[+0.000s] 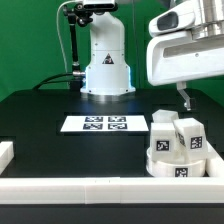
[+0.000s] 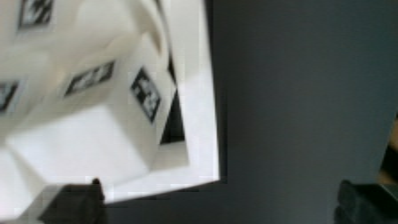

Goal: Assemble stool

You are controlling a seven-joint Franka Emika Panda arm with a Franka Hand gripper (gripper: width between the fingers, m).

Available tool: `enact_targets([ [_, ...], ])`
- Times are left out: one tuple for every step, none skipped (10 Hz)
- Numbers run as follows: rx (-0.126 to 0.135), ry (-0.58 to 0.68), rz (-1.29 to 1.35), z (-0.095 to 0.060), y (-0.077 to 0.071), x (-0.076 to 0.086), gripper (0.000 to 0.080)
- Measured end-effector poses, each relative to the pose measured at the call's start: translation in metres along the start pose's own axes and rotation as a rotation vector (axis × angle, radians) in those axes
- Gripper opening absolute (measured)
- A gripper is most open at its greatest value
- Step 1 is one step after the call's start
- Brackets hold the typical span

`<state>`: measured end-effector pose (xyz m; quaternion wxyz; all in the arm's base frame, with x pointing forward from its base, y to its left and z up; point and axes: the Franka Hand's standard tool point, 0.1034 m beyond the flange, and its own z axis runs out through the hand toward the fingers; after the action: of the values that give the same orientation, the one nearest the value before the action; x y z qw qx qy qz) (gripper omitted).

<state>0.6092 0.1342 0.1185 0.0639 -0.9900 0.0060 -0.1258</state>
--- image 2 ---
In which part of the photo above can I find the white stool leg with tags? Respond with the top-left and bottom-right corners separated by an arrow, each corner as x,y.
0,0 -> 140,132

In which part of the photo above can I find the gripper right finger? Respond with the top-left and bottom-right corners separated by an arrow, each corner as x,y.
334,180 -> 398,224

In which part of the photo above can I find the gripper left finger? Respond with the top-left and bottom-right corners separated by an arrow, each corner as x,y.
12,178 -> 108,224

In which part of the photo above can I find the white round stool seat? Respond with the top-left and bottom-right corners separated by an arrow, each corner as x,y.
126,0 -> 171,65

